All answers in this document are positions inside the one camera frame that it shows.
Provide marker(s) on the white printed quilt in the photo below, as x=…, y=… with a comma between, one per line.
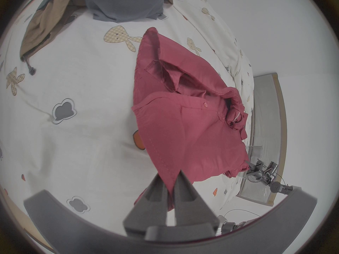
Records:
x=225, y=36

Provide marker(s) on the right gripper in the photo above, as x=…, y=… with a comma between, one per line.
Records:
x=257, y=173

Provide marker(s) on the red shirt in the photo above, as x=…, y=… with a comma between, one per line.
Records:
x=185, y=128

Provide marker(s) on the brown garment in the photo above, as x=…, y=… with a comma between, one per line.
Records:
x=45, y=30

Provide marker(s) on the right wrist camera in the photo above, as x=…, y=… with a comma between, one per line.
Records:
x=272, y=166

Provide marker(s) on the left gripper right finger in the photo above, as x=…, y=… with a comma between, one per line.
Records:
x=190, y=210

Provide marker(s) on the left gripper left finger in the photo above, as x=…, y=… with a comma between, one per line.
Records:
x=148, y=210

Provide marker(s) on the grey garment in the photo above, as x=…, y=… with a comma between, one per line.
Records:
x=124, y=4

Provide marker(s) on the clear plastic box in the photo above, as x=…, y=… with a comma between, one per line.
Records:
x=253, y=153

